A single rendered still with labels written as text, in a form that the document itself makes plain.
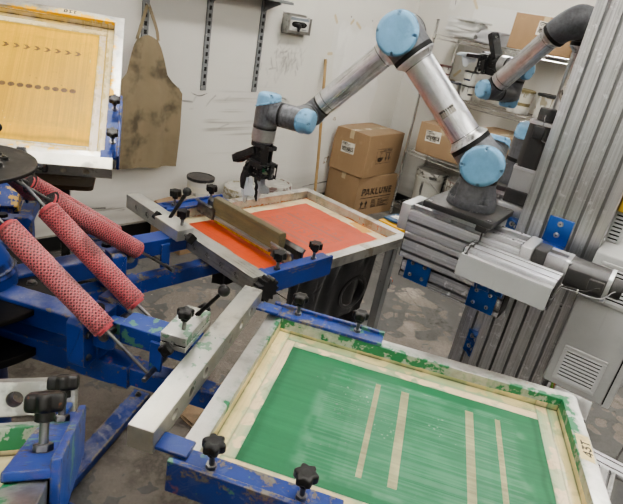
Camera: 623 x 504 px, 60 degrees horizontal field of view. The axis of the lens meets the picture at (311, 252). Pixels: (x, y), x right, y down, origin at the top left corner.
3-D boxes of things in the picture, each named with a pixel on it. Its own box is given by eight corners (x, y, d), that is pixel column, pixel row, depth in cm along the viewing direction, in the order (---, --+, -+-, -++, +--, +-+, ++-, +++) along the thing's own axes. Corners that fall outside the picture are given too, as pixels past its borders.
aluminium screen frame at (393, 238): (305, 195, 248) (307, 187, 247) (408, 244, 214) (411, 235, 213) (153, 219, 193) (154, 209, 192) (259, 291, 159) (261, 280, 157)
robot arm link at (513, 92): (487, 103, 225) (495, 76, 221) (506, 105, 230) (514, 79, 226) (501, 107, 219) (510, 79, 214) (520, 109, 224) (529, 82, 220)
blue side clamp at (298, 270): (319, 268, 183) (322, 249, 180) (329, 274, 180) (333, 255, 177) (251, 288, 162) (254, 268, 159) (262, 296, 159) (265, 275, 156)
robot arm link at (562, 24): (582, 18, 176) (477, 107, 216) (602, 23, 181) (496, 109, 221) (568, -10, 179) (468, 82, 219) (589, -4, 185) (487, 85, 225)
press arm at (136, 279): (311, 243, 222) (314, 230, 220) (321, 248, 219) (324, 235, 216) (-27, 328, 135) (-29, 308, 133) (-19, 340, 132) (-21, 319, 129)
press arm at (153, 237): (175, 241, 171) (176, 227, 168) (186, 249, 167) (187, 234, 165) (124, 252, 158) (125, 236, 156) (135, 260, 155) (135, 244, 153)
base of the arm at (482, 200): (500, 208, 172) (510, 178, 168) (485, 217, 160) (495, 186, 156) (456, 193, 179) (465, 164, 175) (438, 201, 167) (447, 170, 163)
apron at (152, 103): (173, 163, 394) (184, 8, 352) (179, 166, 390) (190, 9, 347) (104, 169, 357) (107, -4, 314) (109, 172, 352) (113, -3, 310)
